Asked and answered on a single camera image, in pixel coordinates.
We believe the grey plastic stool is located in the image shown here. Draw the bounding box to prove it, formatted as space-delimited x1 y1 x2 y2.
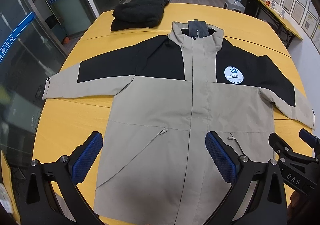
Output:
224 0 245 13

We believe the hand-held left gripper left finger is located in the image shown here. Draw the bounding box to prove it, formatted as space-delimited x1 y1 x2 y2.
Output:
19 131 103 225

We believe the beige and black jacket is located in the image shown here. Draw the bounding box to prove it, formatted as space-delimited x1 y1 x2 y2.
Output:
42 19 316 225

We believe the person's right hand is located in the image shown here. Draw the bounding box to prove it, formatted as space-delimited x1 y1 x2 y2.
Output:
290 189 316 213

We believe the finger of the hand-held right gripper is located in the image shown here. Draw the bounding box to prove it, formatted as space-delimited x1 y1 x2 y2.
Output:
299 129 320 152
269 132 293 163

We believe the glass door with blue stripe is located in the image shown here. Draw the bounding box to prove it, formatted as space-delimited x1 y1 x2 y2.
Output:
0 0 137 125

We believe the black fleece garment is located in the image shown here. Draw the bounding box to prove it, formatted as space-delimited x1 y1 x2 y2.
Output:
110 0 171 32

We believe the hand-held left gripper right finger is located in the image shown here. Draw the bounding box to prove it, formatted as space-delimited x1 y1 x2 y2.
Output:
205 131 291 225

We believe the long yellow side table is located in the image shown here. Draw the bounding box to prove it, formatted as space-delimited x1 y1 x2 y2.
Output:
245 0 303 49

